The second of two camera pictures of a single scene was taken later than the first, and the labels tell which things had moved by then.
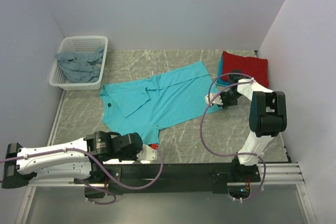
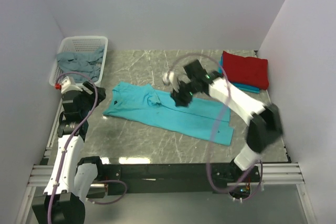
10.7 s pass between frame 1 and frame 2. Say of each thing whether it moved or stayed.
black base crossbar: stayed
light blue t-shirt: moved
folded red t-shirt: stayed
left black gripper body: moved
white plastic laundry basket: stayed
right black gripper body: moved
